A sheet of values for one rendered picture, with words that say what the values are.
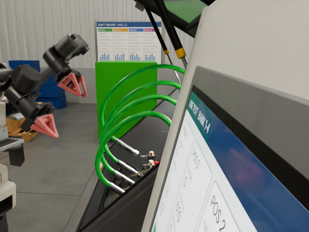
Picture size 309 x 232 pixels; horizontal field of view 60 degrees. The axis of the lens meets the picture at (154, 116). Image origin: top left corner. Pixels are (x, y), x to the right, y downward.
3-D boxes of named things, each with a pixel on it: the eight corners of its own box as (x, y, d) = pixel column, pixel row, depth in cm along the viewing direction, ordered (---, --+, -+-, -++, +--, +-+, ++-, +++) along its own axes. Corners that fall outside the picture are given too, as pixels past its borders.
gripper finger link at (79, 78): (95, 90, 99) (80, 72, 100) (86, 89, 92) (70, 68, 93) (82, 103, 100) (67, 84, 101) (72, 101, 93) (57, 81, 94)
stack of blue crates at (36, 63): (12, 108, 687) (6, 60, 659) (23, 104, 734) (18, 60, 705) (59, 109, 676) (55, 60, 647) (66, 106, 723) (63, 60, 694)
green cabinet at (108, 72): (154, 128, 520) (155, 60, 490) (156, 142, 437) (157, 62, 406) (105, 128, 516) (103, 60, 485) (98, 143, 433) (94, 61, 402)
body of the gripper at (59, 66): (82, 75, 100) (70, 60, 101) (68, 70, 90) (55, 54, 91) (70, 86, 101) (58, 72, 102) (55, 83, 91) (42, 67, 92)
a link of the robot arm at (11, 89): (13, 91, 86) (-2, 95, 81) (23, 77, 83) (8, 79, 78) (28, 107, 86) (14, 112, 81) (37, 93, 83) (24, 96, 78)
